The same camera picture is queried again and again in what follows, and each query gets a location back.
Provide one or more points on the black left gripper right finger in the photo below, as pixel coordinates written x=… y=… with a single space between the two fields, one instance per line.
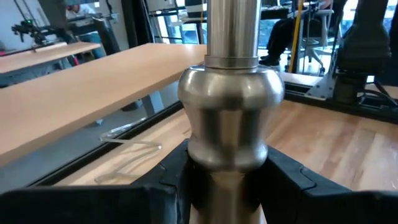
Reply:
x=326 y=207

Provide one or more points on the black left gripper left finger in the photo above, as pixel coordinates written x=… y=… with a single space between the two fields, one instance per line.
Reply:
x=93 y=205

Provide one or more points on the silver metal lamp base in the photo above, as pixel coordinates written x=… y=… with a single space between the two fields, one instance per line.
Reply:
x=231 y=109

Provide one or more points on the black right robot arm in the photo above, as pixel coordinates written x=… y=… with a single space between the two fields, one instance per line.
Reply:
x=365 y=40

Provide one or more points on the long light wooden desk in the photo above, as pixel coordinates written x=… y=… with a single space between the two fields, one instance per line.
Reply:
x=77 y=93

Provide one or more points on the short light wooden desk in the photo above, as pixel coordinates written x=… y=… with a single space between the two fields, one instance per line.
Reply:
x=40 y=56

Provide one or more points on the person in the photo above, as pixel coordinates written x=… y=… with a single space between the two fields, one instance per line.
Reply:
x=280 y=37
x=88 y=37

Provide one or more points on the white office chair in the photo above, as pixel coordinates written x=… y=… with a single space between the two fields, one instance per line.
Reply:
x=320 y=34

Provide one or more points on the small black background robot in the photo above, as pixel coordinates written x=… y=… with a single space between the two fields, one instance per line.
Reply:
x=29 y=29

